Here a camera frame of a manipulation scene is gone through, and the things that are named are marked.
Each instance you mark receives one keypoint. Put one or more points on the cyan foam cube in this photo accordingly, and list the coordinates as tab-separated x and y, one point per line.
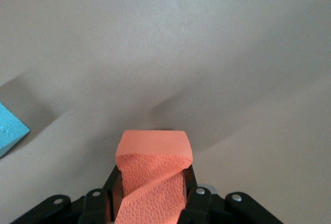
10	133

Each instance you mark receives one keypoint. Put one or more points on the orange foam cube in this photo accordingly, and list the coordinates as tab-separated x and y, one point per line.
152	172

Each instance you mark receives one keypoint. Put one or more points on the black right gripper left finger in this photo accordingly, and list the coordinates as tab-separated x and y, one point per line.
90	208

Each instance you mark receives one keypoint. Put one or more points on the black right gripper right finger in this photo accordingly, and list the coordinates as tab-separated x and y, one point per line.
207	208

